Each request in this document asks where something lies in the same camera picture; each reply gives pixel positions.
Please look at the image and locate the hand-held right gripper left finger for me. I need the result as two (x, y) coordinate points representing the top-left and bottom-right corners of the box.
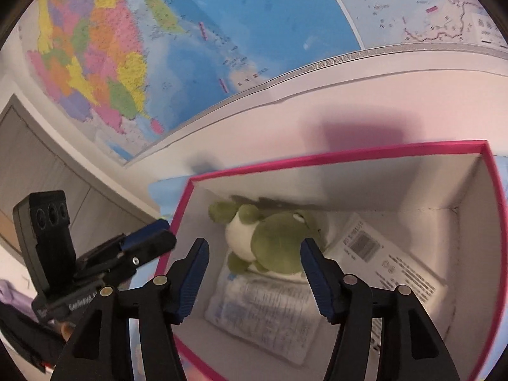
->
(50, 238), (210, 381)

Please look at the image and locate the colourful wall map poster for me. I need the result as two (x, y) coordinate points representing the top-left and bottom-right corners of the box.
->
(18, 0), (508, 167)

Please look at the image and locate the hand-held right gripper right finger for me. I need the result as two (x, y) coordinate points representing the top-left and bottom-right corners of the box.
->
(299, 237), (463, 381)

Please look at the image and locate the pink cardboard box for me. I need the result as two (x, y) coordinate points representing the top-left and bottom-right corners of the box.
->
(153, 140), (506, 381)

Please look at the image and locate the purple cloth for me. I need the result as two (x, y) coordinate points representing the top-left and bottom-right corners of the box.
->
(0, 280), (36, 306)

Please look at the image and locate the white barcode printed packet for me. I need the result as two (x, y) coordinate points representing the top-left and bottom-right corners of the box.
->
(323, 212), (447, 314)

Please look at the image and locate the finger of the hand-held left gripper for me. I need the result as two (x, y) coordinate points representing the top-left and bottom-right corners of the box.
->
(107, 230), (177, 282)
(119, 218), (171, 251)

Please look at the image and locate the white blue printed packet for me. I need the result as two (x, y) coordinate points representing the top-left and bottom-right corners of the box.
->
(204, 264), (322, 366)

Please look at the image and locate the green plush toy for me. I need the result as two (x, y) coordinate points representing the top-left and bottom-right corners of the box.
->
(208, 200), (324, 276)

